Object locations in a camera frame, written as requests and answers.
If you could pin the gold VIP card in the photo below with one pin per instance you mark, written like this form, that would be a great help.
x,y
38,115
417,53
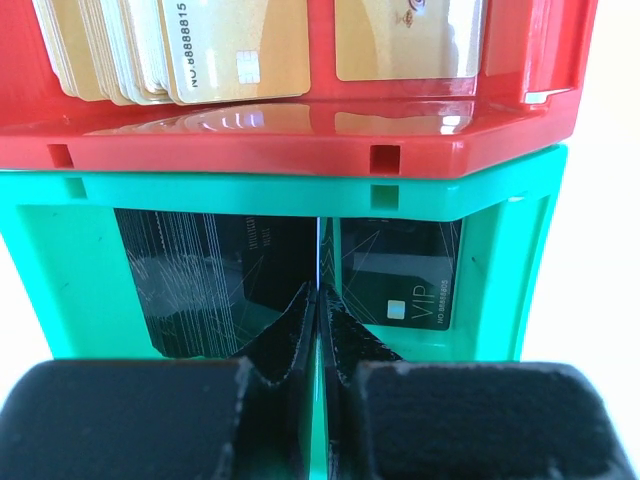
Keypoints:
x,y
408,39

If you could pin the red plastic bin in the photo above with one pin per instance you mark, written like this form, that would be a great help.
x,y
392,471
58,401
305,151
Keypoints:
x,y
524,98

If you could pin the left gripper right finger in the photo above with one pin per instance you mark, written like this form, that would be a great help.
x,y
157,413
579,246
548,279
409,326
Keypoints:
x,y
388,418

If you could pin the loose black VIP card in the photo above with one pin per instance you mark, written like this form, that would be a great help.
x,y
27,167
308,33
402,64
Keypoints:
x,y
398,272

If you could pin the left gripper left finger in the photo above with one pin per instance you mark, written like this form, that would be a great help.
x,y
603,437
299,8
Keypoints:
x,y
245,417

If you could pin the black wallets in green bin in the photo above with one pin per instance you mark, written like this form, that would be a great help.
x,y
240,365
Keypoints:
x,y
210,283

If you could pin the black vip card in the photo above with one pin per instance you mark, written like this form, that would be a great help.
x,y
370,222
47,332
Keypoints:
x,y
398,272
318,451

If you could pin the gold cards stack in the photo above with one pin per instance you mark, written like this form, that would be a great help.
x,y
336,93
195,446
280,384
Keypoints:
x,y
180,52

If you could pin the green plastic bin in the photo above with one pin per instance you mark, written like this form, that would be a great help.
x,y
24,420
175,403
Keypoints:
x,y
62,234

